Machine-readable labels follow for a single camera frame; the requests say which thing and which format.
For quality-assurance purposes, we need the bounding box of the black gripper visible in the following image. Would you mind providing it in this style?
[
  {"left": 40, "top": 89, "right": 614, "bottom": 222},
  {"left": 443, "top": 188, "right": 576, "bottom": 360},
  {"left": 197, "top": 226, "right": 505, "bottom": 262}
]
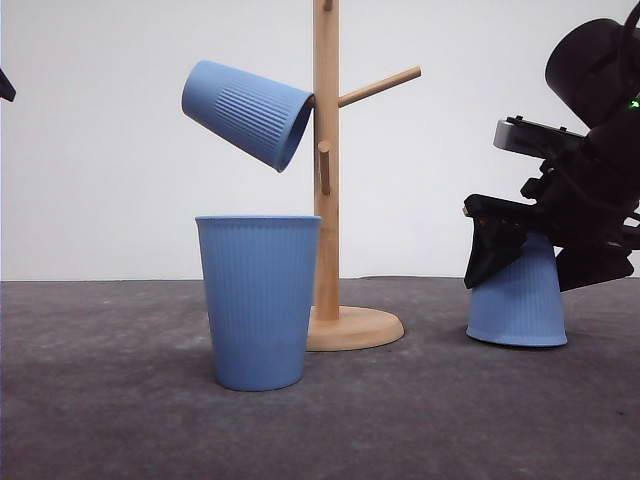
[
  {"left": 0, "top": 68, "right": 16, "bottom": 102},
  {"left": 463, "top": 150, "right": 640, "bottom": 292}
]

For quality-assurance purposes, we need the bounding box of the blue ribbed cup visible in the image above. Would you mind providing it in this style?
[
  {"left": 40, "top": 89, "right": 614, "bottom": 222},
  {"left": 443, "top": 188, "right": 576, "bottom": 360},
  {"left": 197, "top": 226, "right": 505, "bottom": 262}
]
[
  {"left": 466, "top": 233, "right": 567, "bottom": 347},
  {"left": 182, "top": 60, "right": 314, "bottom": 173},
  {"left": 195, "top": 215, "right": 322, "bottom": 391}
]

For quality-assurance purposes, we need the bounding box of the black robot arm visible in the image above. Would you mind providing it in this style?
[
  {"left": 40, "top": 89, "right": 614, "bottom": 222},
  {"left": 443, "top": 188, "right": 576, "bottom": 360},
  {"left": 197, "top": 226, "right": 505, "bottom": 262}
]
[{"left": 464, "top": 0, "right": 640, "bottom": 292}]

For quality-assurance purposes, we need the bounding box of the wooden cup tree stand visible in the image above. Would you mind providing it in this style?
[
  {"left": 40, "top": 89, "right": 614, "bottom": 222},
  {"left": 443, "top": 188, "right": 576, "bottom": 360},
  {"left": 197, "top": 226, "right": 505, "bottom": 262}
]
[{"left": 308, "top": 0, "right": 422, "bottom": 352}]

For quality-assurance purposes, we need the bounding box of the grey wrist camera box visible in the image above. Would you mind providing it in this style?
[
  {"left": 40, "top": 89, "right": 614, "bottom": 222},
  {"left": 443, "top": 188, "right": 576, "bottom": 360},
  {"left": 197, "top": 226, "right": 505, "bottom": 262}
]
[{"left": 493, "top": 116, "right": 589, "bottom": 160}]

